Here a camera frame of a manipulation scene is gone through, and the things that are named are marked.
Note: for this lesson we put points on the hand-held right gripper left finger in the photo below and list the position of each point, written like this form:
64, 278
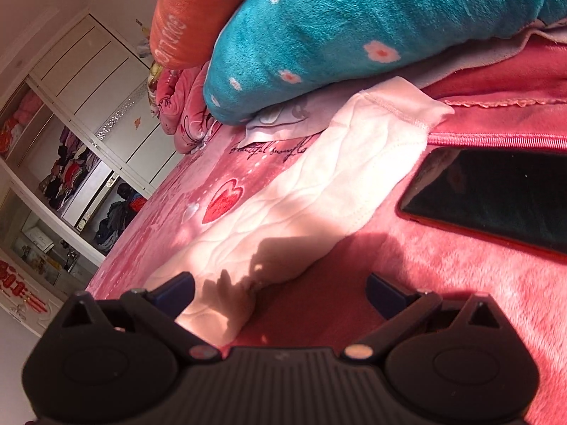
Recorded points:
175, 294

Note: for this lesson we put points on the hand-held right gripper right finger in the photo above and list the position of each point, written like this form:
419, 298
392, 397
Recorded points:
385, 294

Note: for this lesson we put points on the light pink quilted garment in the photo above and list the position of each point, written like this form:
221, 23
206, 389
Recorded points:
288, 203

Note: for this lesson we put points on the pile of dark clothes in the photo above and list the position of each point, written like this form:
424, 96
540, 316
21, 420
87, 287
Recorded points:
117, 221

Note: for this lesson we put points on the stack of folded clothes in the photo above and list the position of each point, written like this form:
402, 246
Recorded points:
71, 172

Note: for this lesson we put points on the pink printed bed blanket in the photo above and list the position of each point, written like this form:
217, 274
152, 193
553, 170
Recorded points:
443, 283

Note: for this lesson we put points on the kitchen counter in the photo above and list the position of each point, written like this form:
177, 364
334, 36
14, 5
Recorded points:
44, 265

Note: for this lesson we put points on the black phone with red case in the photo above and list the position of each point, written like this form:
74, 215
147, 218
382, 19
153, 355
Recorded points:
487, 195

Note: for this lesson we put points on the white door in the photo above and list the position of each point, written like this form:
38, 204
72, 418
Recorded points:
26, 318

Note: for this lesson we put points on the red knot door decoration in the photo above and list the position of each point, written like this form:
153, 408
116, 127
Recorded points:
17, 287

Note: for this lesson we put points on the folded pink printed blanket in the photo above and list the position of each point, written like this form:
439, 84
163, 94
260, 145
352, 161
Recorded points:
186, 110

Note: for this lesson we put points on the floral pillow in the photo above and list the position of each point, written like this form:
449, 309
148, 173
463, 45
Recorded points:
153, 75

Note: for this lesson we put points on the white wardrobe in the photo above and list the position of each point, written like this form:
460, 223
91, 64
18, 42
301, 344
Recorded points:
88, 75

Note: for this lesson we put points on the pink and orange shelf bedding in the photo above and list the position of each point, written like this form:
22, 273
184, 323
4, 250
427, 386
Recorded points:
22, 115

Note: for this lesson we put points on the pink quilt with scalloped edge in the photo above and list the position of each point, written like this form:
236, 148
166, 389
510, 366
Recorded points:
509, 84

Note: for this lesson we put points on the yellow hanging ornament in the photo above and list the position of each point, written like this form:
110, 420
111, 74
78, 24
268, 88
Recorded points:
145, 30

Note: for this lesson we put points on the teal flowered fleece blanket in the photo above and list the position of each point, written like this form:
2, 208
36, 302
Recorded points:
354, 22

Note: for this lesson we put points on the orange fleece blanket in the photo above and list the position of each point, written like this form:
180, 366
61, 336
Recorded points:
186, 17

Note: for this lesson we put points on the white wall-hung object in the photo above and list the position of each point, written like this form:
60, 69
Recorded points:
145, 48

